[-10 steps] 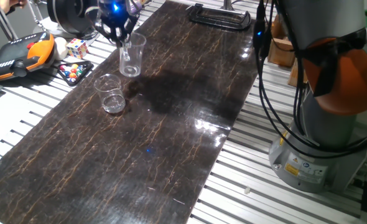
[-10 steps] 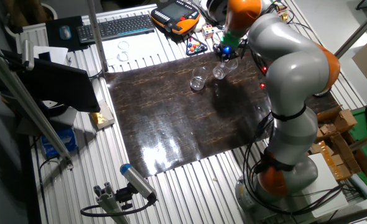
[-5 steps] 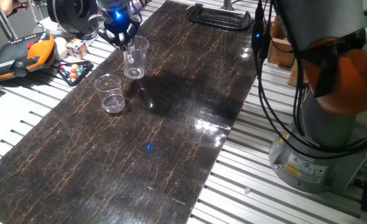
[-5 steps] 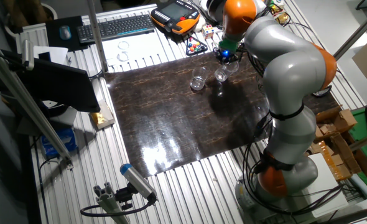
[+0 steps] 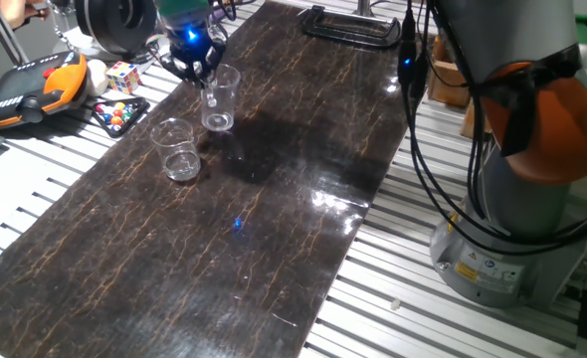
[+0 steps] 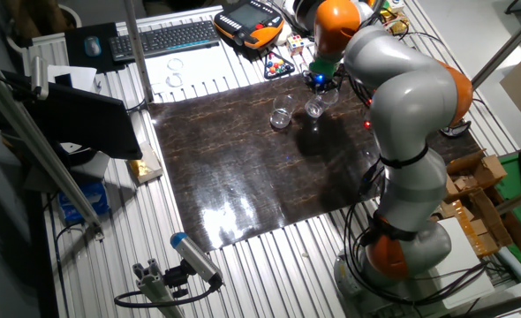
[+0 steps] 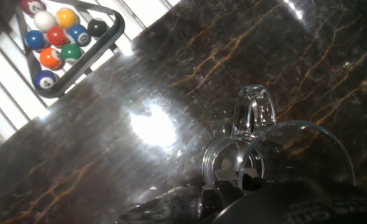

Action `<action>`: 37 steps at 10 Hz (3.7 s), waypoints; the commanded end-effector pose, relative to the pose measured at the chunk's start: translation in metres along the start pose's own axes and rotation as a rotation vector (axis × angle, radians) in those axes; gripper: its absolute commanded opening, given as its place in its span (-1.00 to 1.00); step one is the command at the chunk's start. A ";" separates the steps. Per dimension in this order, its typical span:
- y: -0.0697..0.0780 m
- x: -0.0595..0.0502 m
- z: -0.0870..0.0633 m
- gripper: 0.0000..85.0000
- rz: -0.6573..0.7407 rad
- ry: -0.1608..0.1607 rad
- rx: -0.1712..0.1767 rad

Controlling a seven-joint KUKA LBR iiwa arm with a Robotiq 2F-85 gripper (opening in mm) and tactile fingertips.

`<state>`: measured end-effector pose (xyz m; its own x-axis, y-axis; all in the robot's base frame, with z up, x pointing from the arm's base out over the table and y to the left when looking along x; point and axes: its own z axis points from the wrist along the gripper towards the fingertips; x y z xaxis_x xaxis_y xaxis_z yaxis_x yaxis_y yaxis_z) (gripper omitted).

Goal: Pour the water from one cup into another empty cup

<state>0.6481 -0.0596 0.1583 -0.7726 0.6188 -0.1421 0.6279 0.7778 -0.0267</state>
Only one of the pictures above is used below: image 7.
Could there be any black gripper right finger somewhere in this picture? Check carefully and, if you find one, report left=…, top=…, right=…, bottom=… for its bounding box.
left=213, top=170, right=367, bottom=224

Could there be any triangle rack of coloured balls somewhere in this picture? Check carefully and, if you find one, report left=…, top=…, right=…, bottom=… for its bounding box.
left=14, top=0, right=126, bottom=100

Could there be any clear glass cup with handle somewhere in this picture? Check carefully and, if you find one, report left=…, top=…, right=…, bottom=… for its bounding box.
left=201, top=84, right=356, bottom=191

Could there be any dark marble pattern mat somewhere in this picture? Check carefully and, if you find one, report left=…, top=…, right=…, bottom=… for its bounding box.
left=0, top=0, right=367, bottom=224

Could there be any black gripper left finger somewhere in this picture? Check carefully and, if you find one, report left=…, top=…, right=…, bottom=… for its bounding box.
left=198, top=169, right=246, bottom=224

